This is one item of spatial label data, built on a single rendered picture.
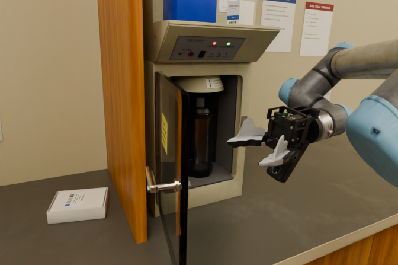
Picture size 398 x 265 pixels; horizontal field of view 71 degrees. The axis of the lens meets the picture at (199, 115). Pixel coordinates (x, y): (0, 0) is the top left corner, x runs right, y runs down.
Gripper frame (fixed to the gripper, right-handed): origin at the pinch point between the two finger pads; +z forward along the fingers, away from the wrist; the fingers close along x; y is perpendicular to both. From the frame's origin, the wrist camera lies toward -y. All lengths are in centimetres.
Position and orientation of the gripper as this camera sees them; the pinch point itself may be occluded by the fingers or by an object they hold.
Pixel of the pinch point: (245, 155)
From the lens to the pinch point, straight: 55.4
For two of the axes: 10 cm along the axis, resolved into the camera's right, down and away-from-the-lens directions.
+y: 1.1, -9.2, -3.8
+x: 5.8, 3.7, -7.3
